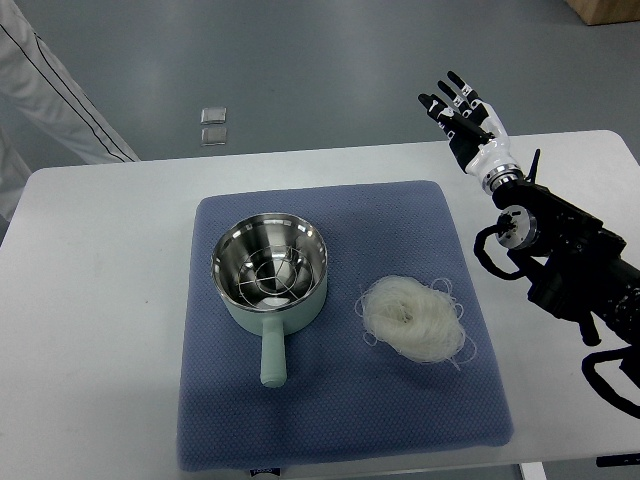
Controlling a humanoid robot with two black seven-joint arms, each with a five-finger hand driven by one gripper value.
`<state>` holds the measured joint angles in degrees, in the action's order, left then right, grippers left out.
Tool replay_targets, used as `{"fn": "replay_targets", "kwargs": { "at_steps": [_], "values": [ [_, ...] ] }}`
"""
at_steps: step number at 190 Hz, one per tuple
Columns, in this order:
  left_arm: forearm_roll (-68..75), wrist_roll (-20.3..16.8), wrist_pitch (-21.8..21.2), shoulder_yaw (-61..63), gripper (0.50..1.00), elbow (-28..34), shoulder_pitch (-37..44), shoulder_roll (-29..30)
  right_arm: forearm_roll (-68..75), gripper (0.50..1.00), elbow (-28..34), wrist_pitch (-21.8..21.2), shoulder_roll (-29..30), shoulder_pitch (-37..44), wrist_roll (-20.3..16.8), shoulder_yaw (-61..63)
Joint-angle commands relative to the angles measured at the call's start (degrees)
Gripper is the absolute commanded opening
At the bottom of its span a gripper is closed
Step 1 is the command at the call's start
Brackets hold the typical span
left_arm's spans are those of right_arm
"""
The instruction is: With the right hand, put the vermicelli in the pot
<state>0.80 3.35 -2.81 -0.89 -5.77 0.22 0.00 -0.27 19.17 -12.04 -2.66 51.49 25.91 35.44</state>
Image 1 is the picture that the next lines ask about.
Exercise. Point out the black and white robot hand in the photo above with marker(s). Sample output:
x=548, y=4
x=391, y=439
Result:
x=476, y=136

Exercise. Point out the white vermicelli nest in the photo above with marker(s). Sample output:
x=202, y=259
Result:
x=421, y=322

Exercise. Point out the mint green steel pot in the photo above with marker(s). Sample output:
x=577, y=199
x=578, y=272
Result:
x=272, y=325

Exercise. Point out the wooden box corner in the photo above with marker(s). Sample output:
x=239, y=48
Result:
x=605, y=12

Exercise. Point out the upper metal floor plate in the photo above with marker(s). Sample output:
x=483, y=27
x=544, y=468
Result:
x=213, y=115

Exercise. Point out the blue quilted mat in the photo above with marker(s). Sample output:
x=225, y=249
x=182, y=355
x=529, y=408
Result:
x=346, y=397

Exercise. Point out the black table control panel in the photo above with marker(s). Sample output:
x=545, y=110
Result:
x=618, y=460

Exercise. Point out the person in white clothing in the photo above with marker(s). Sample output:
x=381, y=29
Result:
x=38, y=85

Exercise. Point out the wire steaming rack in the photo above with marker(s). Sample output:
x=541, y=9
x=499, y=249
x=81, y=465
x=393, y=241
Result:
x=274, y=276

